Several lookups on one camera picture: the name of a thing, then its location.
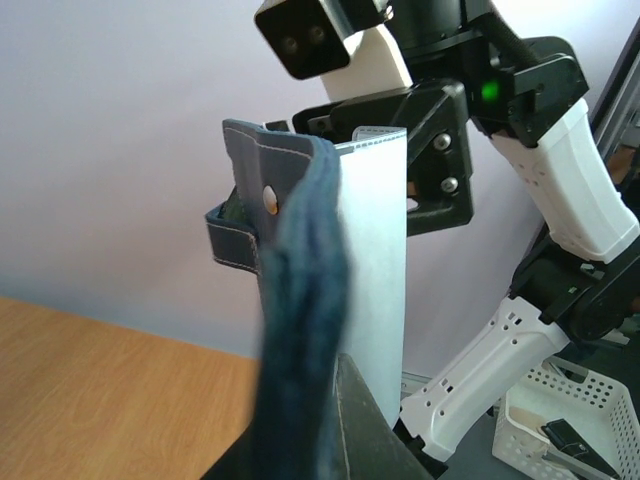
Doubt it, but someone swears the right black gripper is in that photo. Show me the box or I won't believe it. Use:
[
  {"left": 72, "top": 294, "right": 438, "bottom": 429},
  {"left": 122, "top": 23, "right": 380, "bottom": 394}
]
[{"left": 292, "top": 79, "right": 474, "bottom": 235}]

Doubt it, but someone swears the white perforated basket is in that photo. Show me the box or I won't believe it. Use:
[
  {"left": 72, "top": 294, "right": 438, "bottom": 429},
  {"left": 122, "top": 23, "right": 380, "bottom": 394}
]
[{"left": 492, "top": 359, "right": 639, "bottom": 479}]

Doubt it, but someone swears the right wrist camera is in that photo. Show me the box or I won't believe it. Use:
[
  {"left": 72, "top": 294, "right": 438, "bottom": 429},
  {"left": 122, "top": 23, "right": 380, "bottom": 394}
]
[{"left": 254, "top": 0, "right": 412, "bottom": 102}]

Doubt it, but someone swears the blue card holder wallet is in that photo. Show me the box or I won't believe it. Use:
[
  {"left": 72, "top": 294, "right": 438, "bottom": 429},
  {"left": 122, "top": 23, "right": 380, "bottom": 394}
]
[{"left": 204, "top": 117, "right": 412, "bottom": 480}]

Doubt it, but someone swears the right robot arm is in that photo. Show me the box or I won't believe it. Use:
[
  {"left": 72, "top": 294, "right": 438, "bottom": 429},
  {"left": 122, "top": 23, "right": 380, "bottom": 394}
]
[{"left": 293, "top": 1, "right": 639, "bottom": 462}]

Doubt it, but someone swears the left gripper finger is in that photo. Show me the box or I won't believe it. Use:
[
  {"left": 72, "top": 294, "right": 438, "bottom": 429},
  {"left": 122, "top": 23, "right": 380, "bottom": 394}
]
[{"left": 203, "top": 354, "right": 448, "bottom": 479}]

